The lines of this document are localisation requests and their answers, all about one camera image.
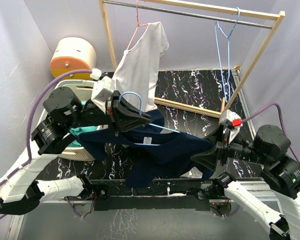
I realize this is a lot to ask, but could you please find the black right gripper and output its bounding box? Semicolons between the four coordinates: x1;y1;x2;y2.
190;122;269;169

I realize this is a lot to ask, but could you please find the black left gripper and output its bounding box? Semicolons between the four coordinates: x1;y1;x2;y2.
66;89;151;135

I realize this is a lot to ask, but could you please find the navy blue t shirt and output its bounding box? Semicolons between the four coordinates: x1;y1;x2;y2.
77;109;214;188

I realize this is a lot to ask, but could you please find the teal t shirt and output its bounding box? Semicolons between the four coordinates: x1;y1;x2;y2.
68;126;98;148

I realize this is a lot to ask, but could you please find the light blue wire hanger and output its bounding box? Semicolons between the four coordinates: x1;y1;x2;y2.
214;7;241;103

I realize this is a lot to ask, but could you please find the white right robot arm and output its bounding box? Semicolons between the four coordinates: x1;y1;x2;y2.
191;125;300;240

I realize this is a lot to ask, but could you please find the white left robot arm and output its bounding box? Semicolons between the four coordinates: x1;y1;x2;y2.
0;87;151;215

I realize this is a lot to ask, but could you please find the white t shirt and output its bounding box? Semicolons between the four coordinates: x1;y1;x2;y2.
112;21;169;112

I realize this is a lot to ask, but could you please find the cream laundry basket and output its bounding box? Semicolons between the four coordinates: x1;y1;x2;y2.
31;86;93;161

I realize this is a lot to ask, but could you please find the cream orange drawer cabinet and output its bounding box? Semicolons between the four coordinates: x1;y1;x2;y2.
50;37;97;78

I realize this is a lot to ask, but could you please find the wooden clothes rack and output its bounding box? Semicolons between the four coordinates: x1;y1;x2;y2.
98;0;285;120

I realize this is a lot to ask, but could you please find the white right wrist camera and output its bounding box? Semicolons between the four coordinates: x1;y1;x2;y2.
220;109;242;144

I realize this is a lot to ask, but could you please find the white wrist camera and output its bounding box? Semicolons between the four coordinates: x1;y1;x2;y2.
220;109;242;144
90;68;114;113

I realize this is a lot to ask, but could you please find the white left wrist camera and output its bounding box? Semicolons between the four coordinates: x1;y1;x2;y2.
90;68;114;113

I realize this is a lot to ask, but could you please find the aluminium frame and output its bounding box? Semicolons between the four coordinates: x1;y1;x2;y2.
7;147;300;240

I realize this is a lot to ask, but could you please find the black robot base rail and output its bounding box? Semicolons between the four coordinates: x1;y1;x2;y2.
64;178;240;212

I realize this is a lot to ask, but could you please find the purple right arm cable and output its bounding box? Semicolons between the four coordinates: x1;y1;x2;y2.
224;102;300;217

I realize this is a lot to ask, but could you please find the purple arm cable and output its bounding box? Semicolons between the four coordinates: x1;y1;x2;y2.
224;102;300;217
0;69;95;226

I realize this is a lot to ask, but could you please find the pink wire hanger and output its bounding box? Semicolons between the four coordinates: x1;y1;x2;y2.
126;0;148;50

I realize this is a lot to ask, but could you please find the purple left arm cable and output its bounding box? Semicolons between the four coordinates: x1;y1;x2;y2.
0;69;95;226

